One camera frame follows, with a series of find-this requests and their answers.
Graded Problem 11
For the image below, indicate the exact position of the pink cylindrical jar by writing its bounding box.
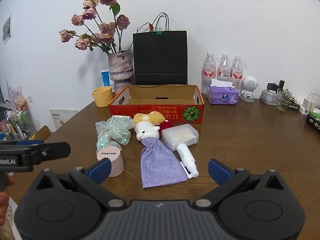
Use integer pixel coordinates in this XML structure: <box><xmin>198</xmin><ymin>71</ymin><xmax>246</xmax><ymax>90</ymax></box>
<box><xmin>97</xmin><ymin>152</ymin><xmax>125</xmax><ymax>177</ymax></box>

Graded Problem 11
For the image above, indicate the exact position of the white spray bottle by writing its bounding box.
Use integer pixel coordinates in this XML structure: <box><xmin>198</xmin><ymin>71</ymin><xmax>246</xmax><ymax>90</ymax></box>
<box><xmin>176</xmin><ymin>144</ymin><xmax>199</xmax><ymax>179</ymax></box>

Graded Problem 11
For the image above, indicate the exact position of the iridescent plastic bag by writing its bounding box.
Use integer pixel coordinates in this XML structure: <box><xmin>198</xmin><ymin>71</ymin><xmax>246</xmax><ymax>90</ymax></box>
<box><xmin>95</xmin><ymin>115</ymin><xmax>135</xmax><ymax>153</ymax></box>

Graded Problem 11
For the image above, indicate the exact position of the translucent plastic box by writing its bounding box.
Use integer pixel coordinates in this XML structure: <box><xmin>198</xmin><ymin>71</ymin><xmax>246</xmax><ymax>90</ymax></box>
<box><xmin>162</xmin><ymin>124</ymin><xmax>199</xmax><ymax>152</ymax></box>

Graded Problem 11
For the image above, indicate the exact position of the purple drawstring pouch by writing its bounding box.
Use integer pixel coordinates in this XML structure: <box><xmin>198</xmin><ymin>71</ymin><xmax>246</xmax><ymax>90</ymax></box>
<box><xmin>140</xmin><ymin>137</ymin><xmax>188</xmax><ymax>189</ymax></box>

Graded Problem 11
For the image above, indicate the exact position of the white orange plush toy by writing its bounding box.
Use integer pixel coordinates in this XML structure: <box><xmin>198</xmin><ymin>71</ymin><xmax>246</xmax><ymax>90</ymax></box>
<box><xmin>133</xmin><ymin>111</ymin><xmax>165</xmax><ymax>141</ymax></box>

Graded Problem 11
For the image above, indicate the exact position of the red rose flower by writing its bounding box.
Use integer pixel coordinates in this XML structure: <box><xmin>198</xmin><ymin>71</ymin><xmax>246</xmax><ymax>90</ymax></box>
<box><xmin>159</xmin><ymin>120</ymin><xmax>174</xmax><ymax>133</ymax></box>

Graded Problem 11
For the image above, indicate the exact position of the person's left hand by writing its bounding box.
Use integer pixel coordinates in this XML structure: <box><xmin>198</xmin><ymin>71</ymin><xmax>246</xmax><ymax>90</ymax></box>
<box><xmin>0</xmin><ymin>176</ymin><xmax>14</xmax><ymax>226</ymax></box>

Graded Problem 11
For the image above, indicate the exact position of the brown cardboard box on floor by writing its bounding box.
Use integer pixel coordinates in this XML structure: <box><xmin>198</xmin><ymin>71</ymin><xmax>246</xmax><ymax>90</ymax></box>
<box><xmin>30</xmin><ymin>126</ymin><xmax>51</xmax><ymax>141</ymax></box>

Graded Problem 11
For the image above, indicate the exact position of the cluttered storage rack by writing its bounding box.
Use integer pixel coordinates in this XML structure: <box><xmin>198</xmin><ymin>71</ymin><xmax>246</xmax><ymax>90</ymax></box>
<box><xmin>1</xmin><ymin>82</ymin><xmax>36</xmax><ymax>141</ymax></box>

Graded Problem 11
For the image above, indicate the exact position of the yellow mug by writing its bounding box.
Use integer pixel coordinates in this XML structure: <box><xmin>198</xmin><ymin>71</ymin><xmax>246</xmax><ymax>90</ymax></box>
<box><xmin>92</xmin><ymin>86</ymin><xmax>114</xmax><ymax>107</ymax></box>

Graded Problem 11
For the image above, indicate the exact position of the purple tissue pack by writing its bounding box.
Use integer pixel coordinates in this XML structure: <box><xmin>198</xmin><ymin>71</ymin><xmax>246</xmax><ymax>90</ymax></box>
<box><xmin>206</xmin><ymin>79</ymin><xmax>239</xmax><ymax>105</ymax></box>

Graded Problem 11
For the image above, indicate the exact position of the orange cardboard box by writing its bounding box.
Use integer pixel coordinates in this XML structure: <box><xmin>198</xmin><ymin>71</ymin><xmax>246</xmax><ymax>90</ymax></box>
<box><xmin>108</xmin><ymin>85</ymin><xmax>204</xmax><ymax>124</ymax></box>

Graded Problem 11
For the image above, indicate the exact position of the white robot figurine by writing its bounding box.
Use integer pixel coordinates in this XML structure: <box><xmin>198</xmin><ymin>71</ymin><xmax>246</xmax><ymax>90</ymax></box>
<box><xmin>240</xmin><ymin>75</ymin><xmax>258</xmax><ymax>103</ymax></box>

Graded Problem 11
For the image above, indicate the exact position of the clear glass cup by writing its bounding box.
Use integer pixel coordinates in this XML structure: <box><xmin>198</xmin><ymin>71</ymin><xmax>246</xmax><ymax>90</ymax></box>
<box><xmin>276</xmin><ymin>88</ymin><xmax>292</xmax><ymax>113</ymax></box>

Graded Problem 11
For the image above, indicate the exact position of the blue white tube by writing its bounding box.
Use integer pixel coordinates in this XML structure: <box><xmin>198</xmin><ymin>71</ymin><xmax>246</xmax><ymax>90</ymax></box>
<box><xmin>101</xmin><ymin>70</ymin><xmax>110</xmax><ymax>87</ymax></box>

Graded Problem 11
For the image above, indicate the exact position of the black patterned box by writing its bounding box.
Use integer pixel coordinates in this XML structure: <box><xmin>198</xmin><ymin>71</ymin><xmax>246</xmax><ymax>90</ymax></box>
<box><xmin>306</xmin><ymin>111</ymin><xmax>320</xmax><ymax>134</ymax></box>

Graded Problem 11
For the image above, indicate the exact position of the right water bottle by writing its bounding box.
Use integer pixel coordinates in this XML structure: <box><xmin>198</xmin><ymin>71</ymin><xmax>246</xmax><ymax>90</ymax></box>
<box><xmin>230</xmin><ymin>56</ymin><xmax>244</xmax><ymax>93</ymax></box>

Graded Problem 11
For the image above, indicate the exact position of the water bottle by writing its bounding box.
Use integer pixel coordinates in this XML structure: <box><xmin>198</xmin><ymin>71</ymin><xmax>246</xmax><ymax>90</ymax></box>
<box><xmin>202</xmin><ymin>52</ymin><xmax>216</xmax><ymax>94</ymax></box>
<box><xmin>217</xmin><ymin>54</ymin><xmax>231</xmax><ymax>81</ymax></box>
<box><xmin>230</xmin><ymin>56</ymin><xmax>244</xmax><ymax>93</ymax></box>

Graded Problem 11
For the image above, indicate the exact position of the middle water bottle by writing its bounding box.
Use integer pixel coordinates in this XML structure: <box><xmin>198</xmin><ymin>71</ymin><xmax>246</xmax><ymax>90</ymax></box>
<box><xmin>217</xmin><ymin>54</ymin><xmax>231</xmax><ymax>81</ymax></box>

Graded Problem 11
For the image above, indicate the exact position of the left water bottle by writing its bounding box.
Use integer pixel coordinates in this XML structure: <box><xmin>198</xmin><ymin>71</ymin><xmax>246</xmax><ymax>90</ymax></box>
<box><xmin>202</xmin><ymin>52</ymin><xmax>216</xmax><ymax>94</ymax></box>

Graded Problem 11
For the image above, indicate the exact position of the white charger adapter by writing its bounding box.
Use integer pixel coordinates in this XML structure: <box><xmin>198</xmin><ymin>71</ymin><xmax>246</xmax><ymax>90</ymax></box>
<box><xmin>299</xmin><ymin>93</ymin><xmax>319</xmax><ymax>115</ymax></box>

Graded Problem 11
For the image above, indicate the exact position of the pink ceramic vase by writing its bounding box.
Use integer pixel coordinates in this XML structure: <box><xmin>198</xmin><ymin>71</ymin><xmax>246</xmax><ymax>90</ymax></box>
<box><xmin>107</xmin><ymin>51</ymin><xmax>133</xmax><ymax>94</ymax></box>

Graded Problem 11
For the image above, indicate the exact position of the dried pink rose bouquet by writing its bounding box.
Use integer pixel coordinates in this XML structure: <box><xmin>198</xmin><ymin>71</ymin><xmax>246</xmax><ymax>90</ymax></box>
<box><xmin>59</xmin><ymin>0</ymin><xmax>130</xmax><ymax>54</ymax></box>

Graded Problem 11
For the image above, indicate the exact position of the black paper bag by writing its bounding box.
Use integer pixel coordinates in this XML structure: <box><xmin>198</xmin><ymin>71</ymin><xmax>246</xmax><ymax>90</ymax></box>
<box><xmin>132</xmin><ymin>12</ymin><xmax>188</xmax><ymax>85</ymax></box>

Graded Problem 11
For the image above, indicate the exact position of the wall poster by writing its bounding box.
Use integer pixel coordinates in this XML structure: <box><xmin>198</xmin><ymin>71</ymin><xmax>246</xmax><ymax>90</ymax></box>
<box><xmin>2</xmin><ymin>14</ymin><xmax>12</xmax><ymax>44</ymax></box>

